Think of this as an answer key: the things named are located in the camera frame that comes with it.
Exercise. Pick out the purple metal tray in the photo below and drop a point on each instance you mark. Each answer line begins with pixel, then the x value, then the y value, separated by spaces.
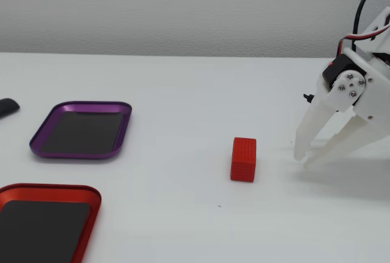
pixel 82 132

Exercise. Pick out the red metal tray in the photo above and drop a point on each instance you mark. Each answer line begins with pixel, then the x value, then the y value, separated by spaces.
pixel 39 229

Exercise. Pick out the black rounded object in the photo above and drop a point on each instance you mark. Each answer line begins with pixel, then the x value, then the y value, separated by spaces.
pixel 7 106

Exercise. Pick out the red textured block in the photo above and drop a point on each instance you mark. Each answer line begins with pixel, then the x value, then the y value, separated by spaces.
pixel 243 161

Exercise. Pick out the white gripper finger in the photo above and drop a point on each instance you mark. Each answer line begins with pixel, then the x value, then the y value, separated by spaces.
pixel 314 114
pixel 341 138

